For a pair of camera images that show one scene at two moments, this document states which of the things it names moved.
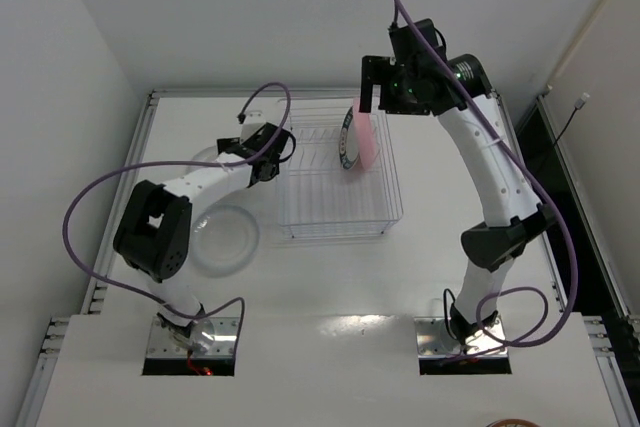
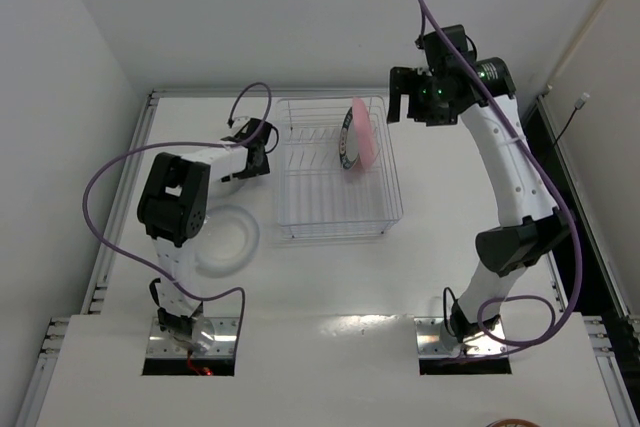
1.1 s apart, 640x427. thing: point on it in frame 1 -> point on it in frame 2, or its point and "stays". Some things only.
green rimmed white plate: [348, 143] stays
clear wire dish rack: [318, 197] stays
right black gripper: [373, 73] -> [400, 92]
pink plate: [368, 144] stays
